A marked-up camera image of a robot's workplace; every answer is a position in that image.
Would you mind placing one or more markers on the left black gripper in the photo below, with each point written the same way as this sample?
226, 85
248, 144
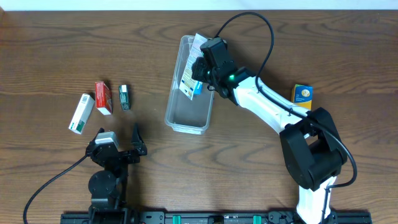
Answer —
121, 155

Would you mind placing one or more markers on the yellow blue box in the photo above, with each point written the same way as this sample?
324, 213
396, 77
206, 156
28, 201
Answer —
302, 96

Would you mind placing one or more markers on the blue white box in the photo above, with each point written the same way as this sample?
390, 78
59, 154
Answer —
188, 86

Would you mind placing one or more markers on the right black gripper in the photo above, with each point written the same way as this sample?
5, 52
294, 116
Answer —
201, 70

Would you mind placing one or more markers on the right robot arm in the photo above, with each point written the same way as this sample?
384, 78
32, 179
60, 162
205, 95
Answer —
312, 148

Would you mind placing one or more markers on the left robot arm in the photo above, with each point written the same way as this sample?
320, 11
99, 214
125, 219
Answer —
108, 186

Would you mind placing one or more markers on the red box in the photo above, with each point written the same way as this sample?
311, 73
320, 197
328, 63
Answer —
103, 98

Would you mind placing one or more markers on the dark green box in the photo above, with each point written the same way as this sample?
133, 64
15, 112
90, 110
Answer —
124, 97

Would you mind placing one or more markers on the white green box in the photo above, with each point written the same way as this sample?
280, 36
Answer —
81, 114

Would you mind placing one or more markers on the clear plastic container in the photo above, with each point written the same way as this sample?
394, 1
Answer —
189, 108

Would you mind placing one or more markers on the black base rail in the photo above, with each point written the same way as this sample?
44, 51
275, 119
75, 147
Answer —
186, 218

